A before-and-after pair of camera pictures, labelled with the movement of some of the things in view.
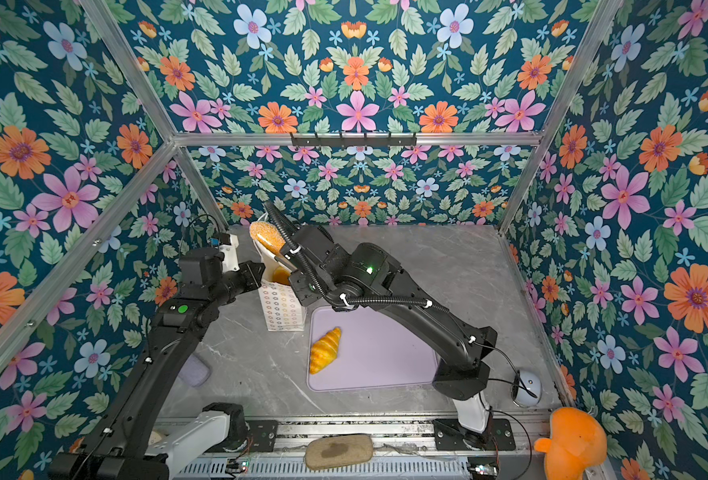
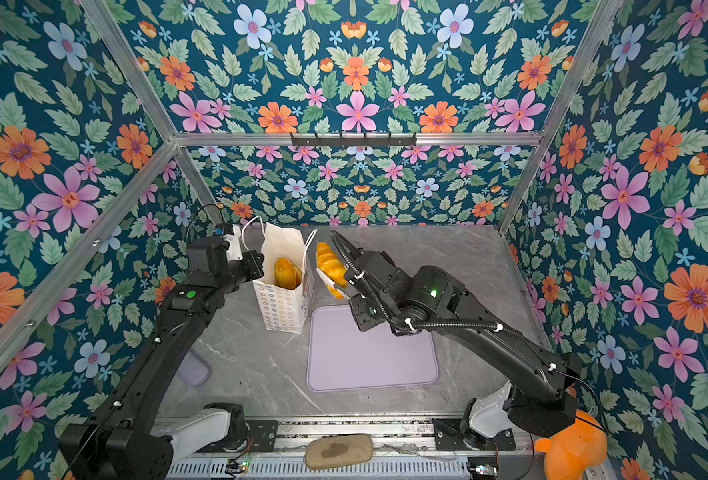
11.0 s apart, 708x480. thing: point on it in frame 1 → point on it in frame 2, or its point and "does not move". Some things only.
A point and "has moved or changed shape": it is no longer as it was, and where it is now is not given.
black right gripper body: (307, 291) → (366, 315)
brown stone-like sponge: (344, 450) does not move
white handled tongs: (271, 262) has moved or changed shape
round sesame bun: (268, 236) → (287, 273)
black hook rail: (352, 141) does not move
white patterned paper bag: (282, 308) → (246, 224)
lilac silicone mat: (376, 350) does not move
